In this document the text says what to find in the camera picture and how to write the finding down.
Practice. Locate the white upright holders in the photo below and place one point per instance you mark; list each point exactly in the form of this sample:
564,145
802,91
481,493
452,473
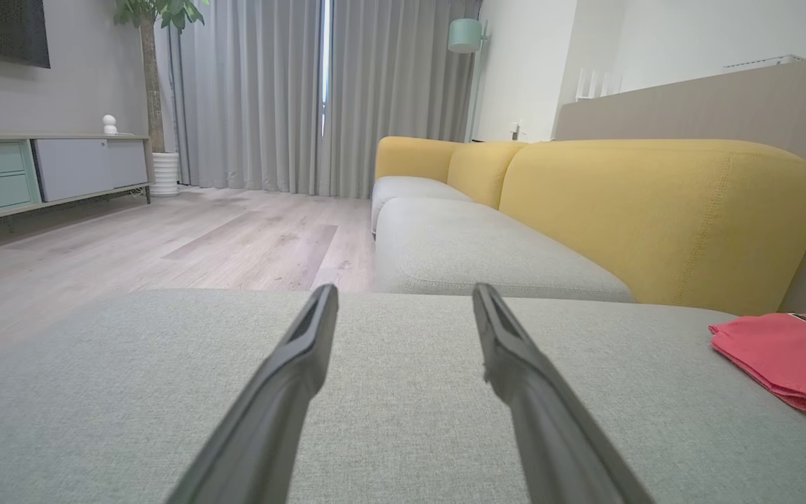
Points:
595,82

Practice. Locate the black wall television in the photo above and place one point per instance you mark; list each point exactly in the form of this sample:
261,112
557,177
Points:
1,28

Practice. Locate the red basketball jersey number 23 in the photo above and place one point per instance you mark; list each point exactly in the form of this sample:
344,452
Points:
781,357

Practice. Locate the mint shade floor lamp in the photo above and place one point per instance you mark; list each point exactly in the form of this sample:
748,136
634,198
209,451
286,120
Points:
465,35

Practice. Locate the small white figurine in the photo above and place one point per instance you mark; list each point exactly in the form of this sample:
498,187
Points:
109,124

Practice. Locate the grey curtain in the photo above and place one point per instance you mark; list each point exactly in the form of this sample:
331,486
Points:
396,70
249,91

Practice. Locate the low sideboard with green drawers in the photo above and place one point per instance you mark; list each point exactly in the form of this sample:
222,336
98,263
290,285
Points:
60,168

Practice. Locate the yellow sofa corner backrest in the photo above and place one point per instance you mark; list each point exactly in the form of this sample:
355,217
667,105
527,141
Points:
413,157

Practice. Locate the large grey sofa seat cushion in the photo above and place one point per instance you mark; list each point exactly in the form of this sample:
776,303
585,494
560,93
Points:
403,420

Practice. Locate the white ribbed plant pot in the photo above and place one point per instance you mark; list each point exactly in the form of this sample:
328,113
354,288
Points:
164,173

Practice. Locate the green potted tree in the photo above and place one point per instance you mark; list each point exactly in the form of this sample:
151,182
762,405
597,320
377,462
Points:
152,77

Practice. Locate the large yellow sofa backrest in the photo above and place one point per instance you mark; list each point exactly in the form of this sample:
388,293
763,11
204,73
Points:
655,210

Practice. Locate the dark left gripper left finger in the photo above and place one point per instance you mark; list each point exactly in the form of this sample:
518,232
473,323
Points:
270,420

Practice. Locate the white rack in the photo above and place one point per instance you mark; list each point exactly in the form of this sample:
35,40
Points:
767,61

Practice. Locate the small yellow sofa backrest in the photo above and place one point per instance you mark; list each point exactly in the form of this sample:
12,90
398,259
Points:
483,171

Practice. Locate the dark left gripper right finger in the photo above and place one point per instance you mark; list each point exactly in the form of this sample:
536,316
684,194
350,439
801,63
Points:
550,427

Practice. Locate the small grey sofa seat cushion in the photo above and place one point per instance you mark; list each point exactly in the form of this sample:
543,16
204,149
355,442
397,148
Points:
410,189

